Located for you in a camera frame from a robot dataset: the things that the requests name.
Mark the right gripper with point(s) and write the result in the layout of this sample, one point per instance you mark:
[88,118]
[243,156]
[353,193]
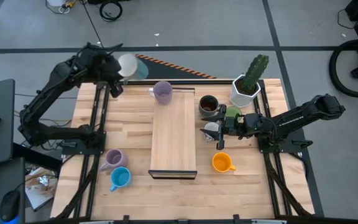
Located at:
[232,126]

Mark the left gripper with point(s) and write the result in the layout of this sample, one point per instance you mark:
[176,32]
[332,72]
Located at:
[99,65]

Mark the white mug dark stripes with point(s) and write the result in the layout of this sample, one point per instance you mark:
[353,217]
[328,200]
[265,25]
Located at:
[212,127]

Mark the teal and brown patterned mug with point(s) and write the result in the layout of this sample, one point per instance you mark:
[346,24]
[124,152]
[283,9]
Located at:
[208,105]

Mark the green mug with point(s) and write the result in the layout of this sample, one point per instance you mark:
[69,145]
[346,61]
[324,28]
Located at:
[235,110]

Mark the teal mug white inside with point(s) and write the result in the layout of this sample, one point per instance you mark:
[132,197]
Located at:
[129,65]

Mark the orange mug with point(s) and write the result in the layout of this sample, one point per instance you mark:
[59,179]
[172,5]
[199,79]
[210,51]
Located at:
[222,162]

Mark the pale purple ribbed mug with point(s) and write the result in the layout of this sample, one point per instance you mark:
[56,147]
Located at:
[114,158]

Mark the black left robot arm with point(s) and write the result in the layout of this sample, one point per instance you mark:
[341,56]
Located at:
[42,96]

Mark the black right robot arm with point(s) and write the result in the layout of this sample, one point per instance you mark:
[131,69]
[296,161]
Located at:
[297,116]

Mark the white hexagonal planter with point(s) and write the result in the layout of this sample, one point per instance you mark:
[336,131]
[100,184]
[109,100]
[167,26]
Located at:
[239,98]

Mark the black ramp orange stripes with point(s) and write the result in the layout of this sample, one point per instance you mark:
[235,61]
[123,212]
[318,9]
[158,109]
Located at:
[166,72]

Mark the yellow power strip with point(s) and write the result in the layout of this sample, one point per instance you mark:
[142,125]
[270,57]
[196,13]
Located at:
[70,3]

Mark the green cactus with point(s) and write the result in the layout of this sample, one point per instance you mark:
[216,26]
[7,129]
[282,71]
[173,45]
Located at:
[255,71]

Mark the white trash bin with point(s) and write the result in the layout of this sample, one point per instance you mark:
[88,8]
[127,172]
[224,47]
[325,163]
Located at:
[55,2]

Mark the blue mug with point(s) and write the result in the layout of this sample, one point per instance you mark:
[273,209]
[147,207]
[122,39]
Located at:
[120,178]

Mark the open cardboard box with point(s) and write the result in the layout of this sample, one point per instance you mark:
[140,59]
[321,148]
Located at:
[39,193]

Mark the black computer mouse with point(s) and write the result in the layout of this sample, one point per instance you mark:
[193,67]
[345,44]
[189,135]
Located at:
[9,205]

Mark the wooden shelf black frame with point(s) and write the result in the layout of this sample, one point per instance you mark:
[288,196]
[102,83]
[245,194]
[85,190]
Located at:
[172,133]

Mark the black metal table frame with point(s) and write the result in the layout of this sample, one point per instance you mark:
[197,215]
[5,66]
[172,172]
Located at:
[272,186]

